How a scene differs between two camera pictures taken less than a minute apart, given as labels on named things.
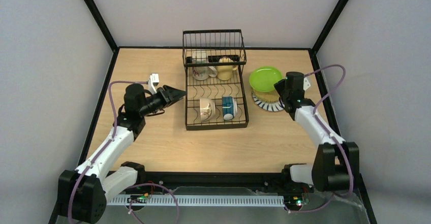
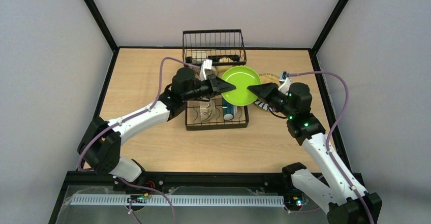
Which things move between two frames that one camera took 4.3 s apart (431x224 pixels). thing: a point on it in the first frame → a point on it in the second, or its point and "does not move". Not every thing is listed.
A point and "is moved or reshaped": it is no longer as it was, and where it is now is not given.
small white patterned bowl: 207,109 does not move
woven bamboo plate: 269,96 is moved or reshaped
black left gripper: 164,96 → 209,86
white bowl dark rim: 229,107 does not move
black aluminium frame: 269,178 does not move
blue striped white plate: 273,106 does not move
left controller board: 141,199 does not move
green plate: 262,79 → 241,77
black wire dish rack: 214,93 does not move
